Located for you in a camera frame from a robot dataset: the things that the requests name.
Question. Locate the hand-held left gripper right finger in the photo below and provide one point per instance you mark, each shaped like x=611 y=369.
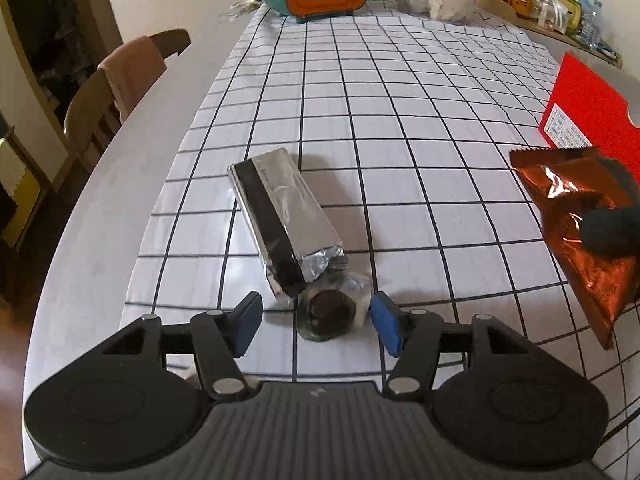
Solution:
x=385 y=323

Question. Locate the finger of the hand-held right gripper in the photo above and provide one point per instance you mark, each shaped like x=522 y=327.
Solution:
x=625 y=180
x=612 y=232

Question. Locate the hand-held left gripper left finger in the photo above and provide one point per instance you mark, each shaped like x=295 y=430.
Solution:
x=248 y=323

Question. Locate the cabinet with yellow panel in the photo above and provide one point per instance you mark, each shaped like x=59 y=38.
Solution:
x=17 y=185

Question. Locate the dark bookshelf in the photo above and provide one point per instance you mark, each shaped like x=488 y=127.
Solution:
x=55 y=15

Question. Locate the checkered white tablecloth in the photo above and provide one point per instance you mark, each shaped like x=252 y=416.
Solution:
x=380 y=130

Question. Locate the red cardboard box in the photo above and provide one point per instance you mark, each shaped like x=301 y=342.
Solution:
x=590 y=110

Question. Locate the copper foil snack packet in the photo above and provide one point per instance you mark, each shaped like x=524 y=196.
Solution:
x=565 y=200

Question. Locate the bunch of keys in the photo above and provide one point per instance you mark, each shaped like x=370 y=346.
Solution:
x=242 y=9

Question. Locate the pink cloth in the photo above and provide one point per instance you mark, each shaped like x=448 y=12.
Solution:
x=132 y=75

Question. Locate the dark cookie clear wrapper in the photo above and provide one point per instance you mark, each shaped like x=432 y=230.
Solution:
x=330 y=310

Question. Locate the wooden chair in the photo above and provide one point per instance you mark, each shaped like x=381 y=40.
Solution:
x=87 y=115

